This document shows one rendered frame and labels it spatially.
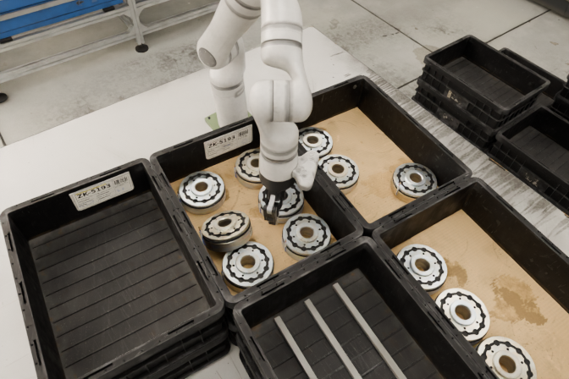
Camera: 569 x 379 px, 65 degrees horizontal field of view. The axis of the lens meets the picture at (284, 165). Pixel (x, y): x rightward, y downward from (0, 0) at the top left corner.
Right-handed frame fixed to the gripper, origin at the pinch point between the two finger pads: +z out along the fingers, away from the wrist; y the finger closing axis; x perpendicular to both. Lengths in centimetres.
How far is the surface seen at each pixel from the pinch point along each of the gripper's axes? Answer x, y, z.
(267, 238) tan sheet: -0.3, 6.1, 2.9
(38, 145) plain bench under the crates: -74, -14, 16
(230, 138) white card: -14.9, -14.0, -4.0
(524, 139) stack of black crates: 82, -93, 48
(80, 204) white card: -40.2, 11.1, -1.9
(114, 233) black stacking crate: -32.5, 13.2, 3.1
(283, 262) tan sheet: 4.3, 11.0, 2.9
